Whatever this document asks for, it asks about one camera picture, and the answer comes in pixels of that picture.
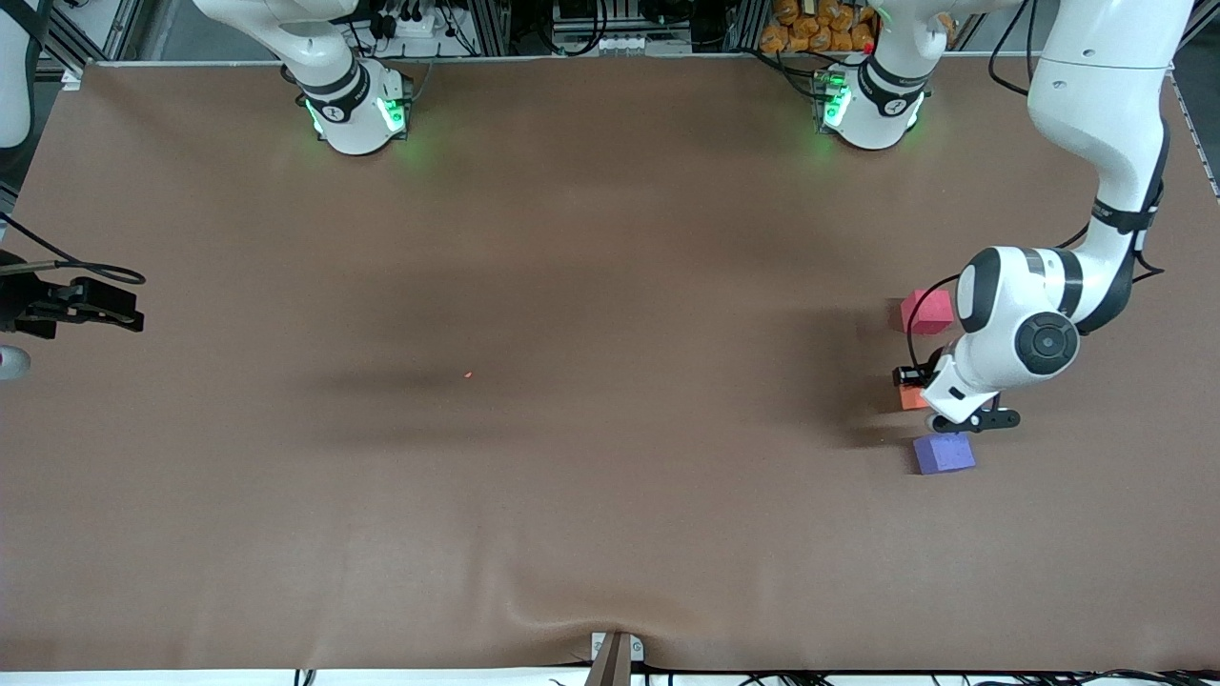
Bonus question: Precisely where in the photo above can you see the red foam block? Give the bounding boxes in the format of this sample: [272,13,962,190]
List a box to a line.
[900,290,955,335]

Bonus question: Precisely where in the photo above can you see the purple foam block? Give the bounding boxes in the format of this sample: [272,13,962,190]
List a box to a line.
[912,434,977,476]

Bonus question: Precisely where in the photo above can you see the pile of orange balls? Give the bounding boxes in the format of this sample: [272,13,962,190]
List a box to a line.
[760,0,878,55]

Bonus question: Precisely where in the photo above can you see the brown table mat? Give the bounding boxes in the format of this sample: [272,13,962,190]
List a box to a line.
[0,57,1220,673]

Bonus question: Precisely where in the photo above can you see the white power strip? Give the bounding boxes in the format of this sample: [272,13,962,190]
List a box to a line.
[374,0,441,41]

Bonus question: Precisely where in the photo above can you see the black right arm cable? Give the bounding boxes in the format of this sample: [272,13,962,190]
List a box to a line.
[0,212,147,286]

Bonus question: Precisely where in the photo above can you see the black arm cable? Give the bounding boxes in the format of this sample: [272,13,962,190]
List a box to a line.
[0,212,147,286]
[904,0,1171,371]

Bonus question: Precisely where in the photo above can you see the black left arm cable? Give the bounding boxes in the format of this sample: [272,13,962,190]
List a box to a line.
[904,0,1171,371]

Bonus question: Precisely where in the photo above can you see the metal table clamp bracket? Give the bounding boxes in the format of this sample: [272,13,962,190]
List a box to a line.
[589,631,646,686]

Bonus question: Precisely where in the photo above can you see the aluminium frame post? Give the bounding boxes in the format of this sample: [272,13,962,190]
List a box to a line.
[467,0,512,56]

